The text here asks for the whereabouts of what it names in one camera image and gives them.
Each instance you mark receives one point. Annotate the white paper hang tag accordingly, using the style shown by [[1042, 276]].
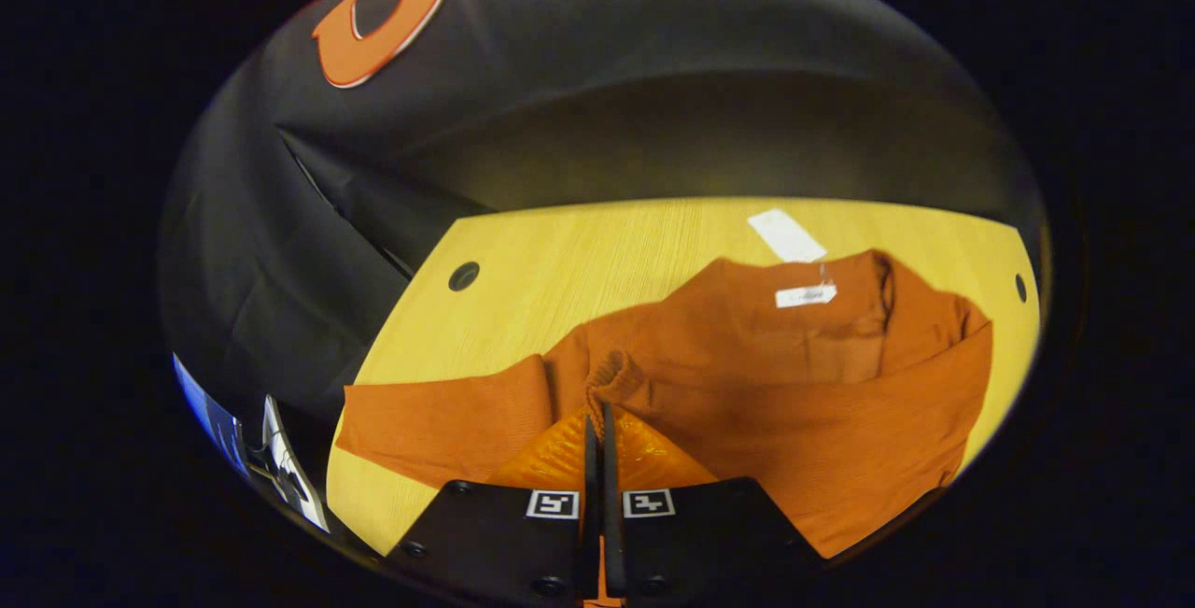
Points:
[[786, 236]]

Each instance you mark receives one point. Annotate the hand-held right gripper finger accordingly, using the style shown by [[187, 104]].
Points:
[[590, 533], [610, 533]]

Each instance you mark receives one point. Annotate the black backdrop cloth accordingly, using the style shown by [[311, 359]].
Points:
[[607, 76]]

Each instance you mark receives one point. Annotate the rust orange buttoned shirt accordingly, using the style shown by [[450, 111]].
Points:
[[747, 402]]

